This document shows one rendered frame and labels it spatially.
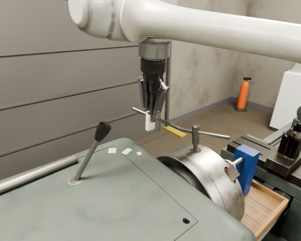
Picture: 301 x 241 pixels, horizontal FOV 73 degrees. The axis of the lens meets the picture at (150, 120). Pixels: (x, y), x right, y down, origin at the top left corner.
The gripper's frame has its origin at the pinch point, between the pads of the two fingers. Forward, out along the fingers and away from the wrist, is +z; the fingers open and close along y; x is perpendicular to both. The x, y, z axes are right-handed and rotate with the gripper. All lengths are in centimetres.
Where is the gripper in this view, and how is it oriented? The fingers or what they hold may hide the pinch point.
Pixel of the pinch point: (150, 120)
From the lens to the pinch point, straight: 67.9
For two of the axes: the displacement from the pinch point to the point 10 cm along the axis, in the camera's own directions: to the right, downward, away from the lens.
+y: -6.1, -4.0, 6.8
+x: -7.9, 2.6, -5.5
